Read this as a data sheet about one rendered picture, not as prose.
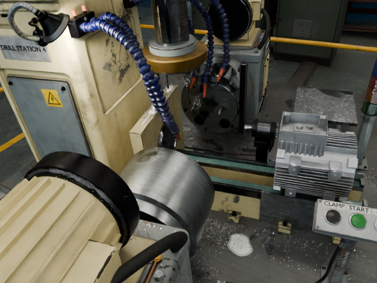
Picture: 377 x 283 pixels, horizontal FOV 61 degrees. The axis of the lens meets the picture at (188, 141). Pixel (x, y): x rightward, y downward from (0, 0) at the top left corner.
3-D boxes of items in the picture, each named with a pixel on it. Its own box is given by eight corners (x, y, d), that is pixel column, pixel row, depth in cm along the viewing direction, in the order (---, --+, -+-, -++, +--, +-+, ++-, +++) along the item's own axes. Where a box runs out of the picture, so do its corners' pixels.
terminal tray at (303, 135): (276, 152, 88) (279, 131, 84) (280, 131, 96) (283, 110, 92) (323, 158, 85) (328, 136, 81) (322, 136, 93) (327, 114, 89)
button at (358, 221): (349, 227, 70) (350, 226, 68) (349, 213, 71) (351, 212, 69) (364, 230, 69) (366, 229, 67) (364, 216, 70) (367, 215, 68)
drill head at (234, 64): (175, 141, 123) (168, 82, 108) (205, 92, 154) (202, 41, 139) (240, 150, 115) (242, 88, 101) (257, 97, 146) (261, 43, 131)
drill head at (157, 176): (74, 309, 73) (36, 242, 58) (142, 196, 101) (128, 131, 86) (176, 345, 66) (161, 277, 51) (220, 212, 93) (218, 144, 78)
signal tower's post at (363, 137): (344, 167, 121) (373, 63, 96) (343, 154, 127) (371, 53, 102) (367, 170, 119) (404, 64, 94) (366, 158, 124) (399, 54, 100)
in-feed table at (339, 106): (289, 140, 137) (293, 116, 130) (294, 108, 158) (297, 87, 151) (350, 147, 130) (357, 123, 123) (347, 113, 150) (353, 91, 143)
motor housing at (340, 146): (271, 201, 94) (276, 150, 83) (277, 161, 109) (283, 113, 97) (344, 214, 88) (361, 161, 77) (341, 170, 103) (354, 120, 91)
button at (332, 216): (324, 222, 71) (325, 221, 70) (325, 209, 72) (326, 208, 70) (339, 225, 70) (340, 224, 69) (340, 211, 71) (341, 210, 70)
